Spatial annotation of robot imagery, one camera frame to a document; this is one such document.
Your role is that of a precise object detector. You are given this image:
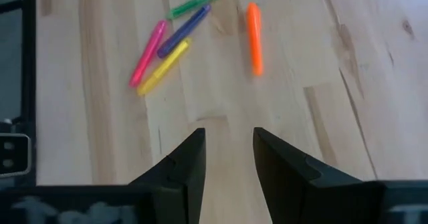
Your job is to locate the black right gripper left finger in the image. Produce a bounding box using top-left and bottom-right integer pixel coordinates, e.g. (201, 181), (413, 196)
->
(128, 127), (207, 224)

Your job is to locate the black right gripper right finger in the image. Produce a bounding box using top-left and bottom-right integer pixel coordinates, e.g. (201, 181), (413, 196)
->
(253, 126), (385, 224)

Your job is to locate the yellow highlighter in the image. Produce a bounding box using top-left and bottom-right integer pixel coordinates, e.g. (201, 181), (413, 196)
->
(136, 37), (193, 97)

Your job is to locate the pink highlighter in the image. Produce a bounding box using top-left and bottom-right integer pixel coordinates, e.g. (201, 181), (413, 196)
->
(128, 19), (168, 89)

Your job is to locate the purple highlighter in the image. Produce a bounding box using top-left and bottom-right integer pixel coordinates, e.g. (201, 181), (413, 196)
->
(156, 3), (213, 60)

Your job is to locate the orange highlighter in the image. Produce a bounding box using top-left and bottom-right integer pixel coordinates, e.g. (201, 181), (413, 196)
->
(245, 1), (265, 78)

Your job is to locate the green highlighter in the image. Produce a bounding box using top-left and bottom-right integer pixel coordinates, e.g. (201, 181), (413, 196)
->
(166, 0), (233, 21)

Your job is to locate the black metal table frame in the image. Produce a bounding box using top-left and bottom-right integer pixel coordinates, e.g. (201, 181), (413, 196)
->
(0, 0), (37, 187)

